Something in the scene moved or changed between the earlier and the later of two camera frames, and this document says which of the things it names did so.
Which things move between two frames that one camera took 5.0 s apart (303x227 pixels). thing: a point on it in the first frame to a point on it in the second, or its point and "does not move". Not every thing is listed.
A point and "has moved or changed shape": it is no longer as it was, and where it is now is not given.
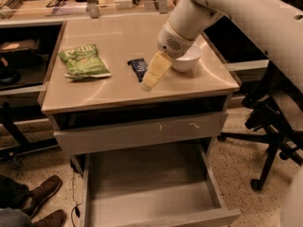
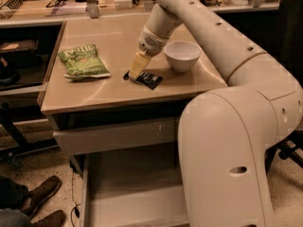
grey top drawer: (141, 133) does not move
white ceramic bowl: (189, 61) does not move
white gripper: (171, 43) to (152, 43)
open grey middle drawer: (171, 188) does not move
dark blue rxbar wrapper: (139, 66) has moved or changed shape
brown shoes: (41, 193) does not move
